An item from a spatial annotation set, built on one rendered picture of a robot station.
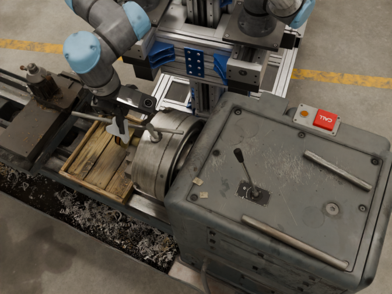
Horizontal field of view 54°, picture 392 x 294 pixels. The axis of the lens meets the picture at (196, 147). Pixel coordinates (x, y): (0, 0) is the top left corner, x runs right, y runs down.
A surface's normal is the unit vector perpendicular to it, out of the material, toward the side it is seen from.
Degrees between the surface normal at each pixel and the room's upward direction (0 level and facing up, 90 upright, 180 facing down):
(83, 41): 10
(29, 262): 0
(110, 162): 0
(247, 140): 0
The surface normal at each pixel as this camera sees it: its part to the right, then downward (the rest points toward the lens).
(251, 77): -0.31, 0.83
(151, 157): -0.28, 0.04
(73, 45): -0.12, -0.35
